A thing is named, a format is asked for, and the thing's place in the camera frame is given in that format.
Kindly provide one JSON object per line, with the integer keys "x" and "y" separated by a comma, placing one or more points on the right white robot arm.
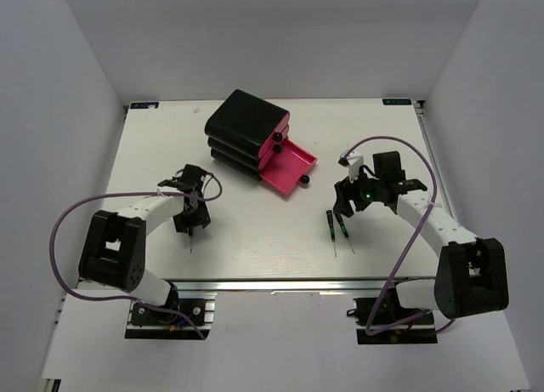
{"x": 471, "y": 277}

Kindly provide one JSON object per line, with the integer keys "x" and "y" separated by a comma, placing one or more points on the pink bottom drawer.
{"x": 288, "y": 168}

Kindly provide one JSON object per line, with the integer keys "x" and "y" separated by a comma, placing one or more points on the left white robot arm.
{"x": 114, "y": 250}

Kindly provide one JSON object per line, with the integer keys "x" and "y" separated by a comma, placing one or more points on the black drawer cabinet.
{"x": 238, "y": 129}

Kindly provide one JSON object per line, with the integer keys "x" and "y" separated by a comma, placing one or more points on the pink top drawer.
{"x": 280, "y": 130}

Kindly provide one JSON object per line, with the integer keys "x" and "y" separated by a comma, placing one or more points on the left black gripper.
{"x": 201, "y": 218}

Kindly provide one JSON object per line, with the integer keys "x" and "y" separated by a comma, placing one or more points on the pink drawer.
{"x": 280, "y": 130}
{"x": 288, "y": 168}
{"x": 273, "y": 145}

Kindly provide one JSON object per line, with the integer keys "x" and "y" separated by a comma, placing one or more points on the blue label sticker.
{"x": 144, "y": 105}
{"x": 394, "y": 101}

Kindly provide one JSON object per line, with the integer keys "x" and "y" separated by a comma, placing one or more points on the blue label sticker right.
{"x": 394, "y": 101}

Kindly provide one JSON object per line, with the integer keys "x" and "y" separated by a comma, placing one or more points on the blue label sticker left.
{"x": 144, "y": 105}

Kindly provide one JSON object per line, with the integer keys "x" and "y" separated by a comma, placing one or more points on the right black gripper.
{"x": 346, "y": 190}

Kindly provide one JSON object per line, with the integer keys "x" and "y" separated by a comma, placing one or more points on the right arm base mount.
{"x": 418, "y": 331}

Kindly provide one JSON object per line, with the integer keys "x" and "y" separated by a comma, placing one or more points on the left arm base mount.
{"x": 195, "y": 324}

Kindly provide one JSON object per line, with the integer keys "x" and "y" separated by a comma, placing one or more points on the white foreground board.
{"x": 277, "y": 342}

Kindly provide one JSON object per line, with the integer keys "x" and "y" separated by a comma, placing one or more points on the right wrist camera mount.
{"x": 353, "y": 161}

